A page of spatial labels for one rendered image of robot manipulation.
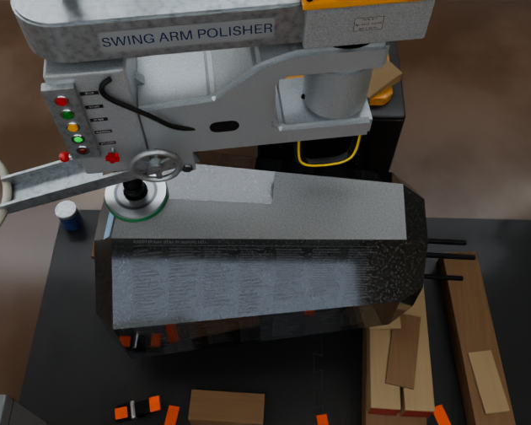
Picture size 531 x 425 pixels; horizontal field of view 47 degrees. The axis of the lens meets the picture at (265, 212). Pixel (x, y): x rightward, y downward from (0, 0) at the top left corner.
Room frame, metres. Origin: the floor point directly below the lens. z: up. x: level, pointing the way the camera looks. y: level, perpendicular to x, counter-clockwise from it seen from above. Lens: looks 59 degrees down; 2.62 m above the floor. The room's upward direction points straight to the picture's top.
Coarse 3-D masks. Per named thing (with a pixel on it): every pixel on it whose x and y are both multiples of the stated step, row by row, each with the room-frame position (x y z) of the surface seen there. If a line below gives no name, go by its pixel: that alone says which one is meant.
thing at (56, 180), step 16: (16, 176) 1.14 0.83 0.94; (32, 176) 1.15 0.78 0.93; (48, 176) 1.15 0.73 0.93; (64, 176) 1.14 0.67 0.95; (80, 176) 1.13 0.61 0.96; (96, 176) 1.12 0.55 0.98; (112, 176) 1.08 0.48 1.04; (128, 176) 1.08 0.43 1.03; (16, 192) 1.11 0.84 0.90; (32, 192) 1.09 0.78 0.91; (48, 192) 1.05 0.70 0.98; (64, 192) 1.06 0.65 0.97; (80, 192) 1.06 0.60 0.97; (0, 208) 1.03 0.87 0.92; (16, 208) 1.03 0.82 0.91
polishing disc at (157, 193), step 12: (144, 180) 1.18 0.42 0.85; (108, 192) 1.14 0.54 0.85; (120, 192) 1.14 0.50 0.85; (156, 192) 1.14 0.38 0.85; (108, 204) 1.09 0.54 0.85; (120, 204) 1.09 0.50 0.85; (132, 204) 1.09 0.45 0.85; (144, 204) 1.09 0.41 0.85; (156, 204) 1.09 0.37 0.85; (120, 216) 1.04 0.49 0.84; (132, 216) 1.04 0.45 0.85; (144, 216) 1.04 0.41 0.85
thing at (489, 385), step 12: (480, 360) 0.76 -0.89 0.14; (492, 360) 0.76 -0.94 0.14; (480, 372) 0.71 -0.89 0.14; (492, 372) 0.71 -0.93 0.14; (480, 384) 0.66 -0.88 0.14; (492, 384) 0.66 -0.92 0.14; (480, 396) 0.61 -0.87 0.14; (492, 396) 0.61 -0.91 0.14; (504, 396) 0.61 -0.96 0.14; (492, 408) 0.57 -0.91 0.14; (504, 408) 0.57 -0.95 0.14
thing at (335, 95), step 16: (304, 80) 1.20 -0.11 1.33; (320, 80) 1.15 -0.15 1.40; (336, 80) 1.13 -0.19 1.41; (352, 80) 1.13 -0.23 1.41; (368, 80) 1.17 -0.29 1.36; (304, 96) 1.19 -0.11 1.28; (320, 96) 1.14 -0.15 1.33; (336, 96) 1.13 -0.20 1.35; (352, 96) 1.14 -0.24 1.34; (320, 112) 1.14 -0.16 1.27; (336, 112) 1.13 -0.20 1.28; (352, 112) 1.14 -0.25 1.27
